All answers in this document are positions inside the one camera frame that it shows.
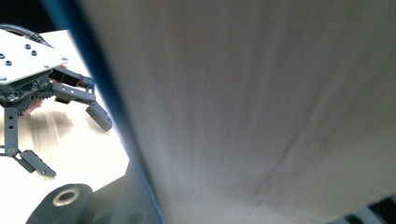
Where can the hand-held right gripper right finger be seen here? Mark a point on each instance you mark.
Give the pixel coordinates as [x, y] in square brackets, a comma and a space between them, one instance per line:
[373, 213]

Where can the blue book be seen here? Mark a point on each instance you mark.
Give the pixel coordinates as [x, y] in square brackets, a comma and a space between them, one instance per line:
[249, 102]

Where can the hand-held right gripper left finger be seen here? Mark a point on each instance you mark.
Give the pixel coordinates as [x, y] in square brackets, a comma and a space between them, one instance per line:
[130, 202]

